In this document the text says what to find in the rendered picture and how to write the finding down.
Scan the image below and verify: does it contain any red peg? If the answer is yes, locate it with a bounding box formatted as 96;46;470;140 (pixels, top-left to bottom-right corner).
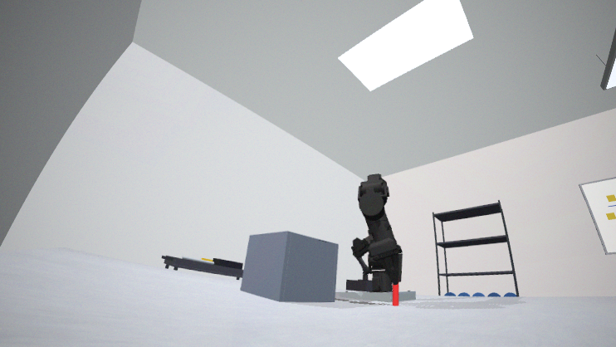
393;284;399;306

